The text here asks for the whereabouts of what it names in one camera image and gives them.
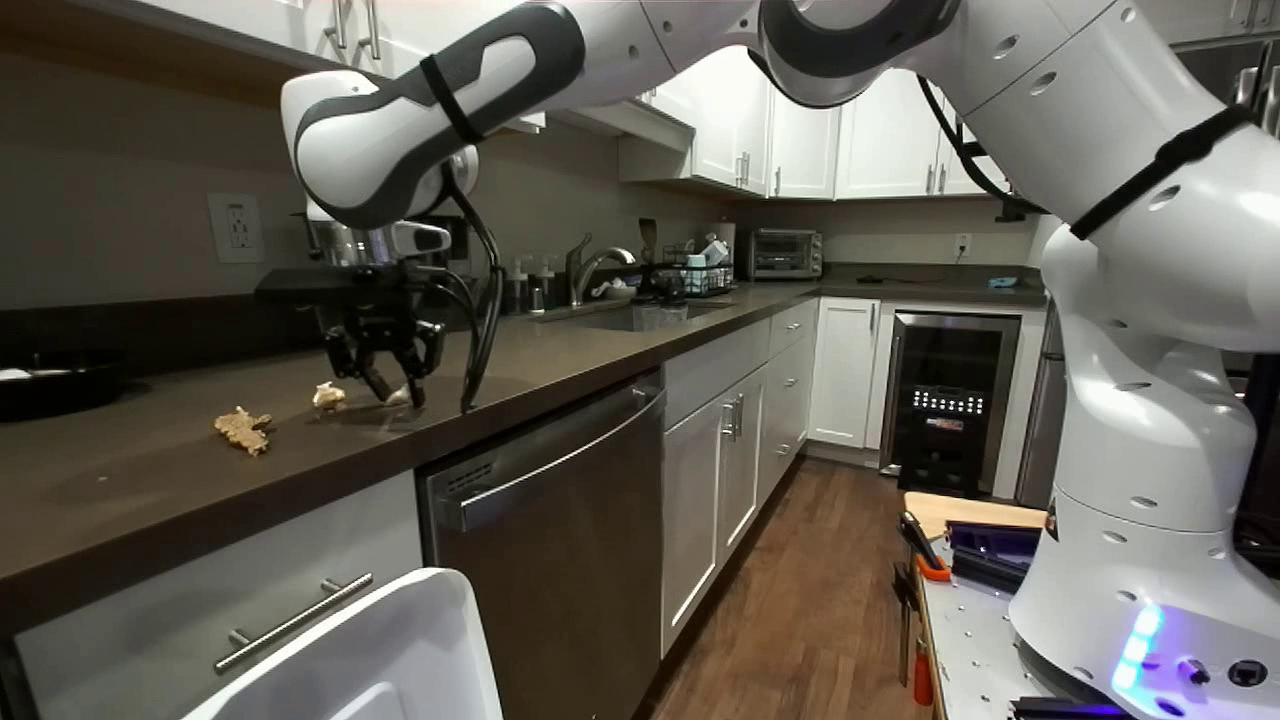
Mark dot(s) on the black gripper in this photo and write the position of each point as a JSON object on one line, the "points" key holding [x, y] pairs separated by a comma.
{"points": [[389, 305]]}

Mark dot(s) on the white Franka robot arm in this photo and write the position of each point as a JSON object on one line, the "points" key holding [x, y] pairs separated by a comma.
{"points": [[1093, 160]]}

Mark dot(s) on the tan wooden piece middle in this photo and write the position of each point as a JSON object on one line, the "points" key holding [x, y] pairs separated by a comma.
{"points": [[327, 394]]}

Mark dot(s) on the tan wooden piece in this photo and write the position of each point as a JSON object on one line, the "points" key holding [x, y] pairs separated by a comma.
{"points": [[241, 431], [327, 394]]}

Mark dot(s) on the tan wooden piece left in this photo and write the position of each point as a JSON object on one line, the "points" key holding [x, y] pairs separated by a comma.
{"points": [[241, 431]]}

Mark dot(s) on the chrome sink faucet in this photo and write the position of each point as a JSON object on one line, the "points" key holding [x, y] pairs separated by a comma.
{"points": [[601, 266]]}

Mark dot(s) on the stainless steel dishwasher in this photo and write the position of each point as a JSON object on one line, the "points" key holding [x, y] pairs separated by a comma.
{"points": [[563, 575]]}

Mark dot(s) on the black stovetop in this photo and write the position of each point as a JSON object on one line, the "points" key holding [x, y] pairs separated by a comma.
{"points": [[54, 390]]}

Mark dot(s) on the dishes in drying rack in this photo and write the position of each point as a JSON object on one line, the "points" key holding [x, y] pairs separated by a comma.
{"points": [[705, 266]]}

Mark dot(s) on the white drawer front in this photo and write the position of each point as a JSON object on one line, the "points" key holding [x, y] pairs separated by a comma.
{"points": [[162, 624]]}

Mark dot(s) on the white lower cabinet run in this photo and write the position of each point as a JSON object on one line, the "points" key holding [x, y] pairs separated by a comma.
{"points": [[727, 466]]}

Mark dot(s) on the silver toaster oven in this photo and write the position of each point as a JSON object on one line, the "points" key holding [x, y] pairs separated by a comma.
{"points": [[786, 254]]}

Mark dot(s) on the white end cabinet door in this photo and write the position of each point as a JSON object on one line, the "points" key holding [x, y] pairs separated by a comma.
{"points": [[845, 375]]}

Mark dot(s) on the white upper cabinet row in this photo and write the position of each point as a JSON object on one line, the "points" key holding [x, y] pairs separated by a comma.
{"points": [[803, 145]]}

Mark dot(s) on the black glass beverage fridge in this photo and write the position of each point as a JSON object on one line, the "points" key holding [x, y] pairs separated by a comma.
{"points": [[949, 401]]}

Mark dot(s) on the light wooden board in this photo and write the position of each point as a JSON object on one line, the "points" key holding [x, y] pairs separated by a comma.
{"points": [[972, 511]]}

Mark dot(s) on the dark blue box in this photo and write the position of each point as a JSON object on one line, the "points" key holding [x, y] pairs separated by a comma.
{"points": [[993, 551]]}

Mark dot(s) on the stainless steel refrigerator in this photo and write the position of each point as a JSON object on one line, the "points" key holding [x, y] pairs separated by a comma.
{"points": [[1042, 424]]}

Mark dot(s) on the white wall outlet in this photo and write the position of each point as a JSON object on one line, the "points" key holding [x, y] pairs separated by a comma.
{"points": [[236, 228], [961, 244]]}

